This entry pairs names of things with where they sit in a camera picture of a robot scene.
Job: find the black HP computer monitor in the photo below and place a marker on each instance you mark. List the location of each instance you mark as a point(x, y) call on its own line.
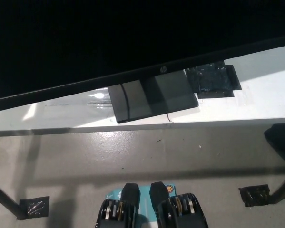
point(109, 47)

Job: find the black ribbed robot body block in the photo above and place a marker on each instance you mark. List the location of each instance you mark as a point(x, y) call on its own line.
point(118, 211)
point(180, 211)

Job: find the clear plastic tape sheet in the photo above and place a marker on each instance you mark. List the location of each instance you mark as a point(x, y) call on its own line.
point(100, 101)

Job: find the black plastic bag on table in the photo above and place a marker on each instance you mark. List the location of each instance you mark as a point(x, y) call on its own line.
point(211, 79)

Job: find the teal cardboard box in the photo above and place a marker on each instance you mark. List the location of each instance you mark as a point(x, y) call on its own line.
point(145, 204)

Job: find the black floor tape patch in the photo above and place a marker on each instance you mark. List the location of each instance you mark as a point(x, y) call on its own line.
point(255, 196)
point(35, 206)

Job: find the black bulky object under table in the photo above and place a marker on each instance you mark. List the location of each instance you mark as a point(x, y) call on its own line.
point(282, 142)

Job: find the black metal table leg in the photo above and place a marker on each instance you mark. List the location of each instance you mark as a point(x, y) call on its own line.
point(4, 199)
point(283, 188)

